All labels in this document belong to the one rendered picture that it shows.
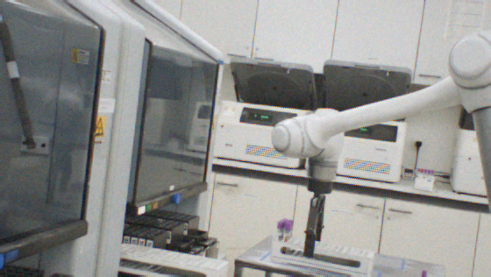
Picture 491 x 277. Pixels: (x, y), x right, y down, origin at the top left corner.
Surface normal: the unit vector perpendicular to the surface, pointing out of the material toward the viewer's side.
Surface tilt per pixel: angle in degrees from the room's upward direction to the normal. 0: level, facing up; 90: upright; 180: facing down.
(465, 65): 80
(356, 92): 142
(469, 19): 90
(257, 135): 90
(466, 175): 90
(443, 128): 90
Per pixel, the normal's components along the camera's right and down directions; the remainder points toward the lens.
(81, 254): 0.97, 0.13
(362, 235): -0.26, 0.02
